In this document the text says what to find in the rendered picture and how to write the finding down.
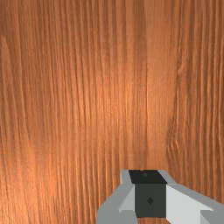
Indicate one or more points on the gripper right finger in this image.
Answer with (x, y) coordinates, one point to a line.
(180, 204)

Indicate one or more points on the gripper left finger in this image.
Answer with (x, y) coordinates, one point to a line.
(128, 201)

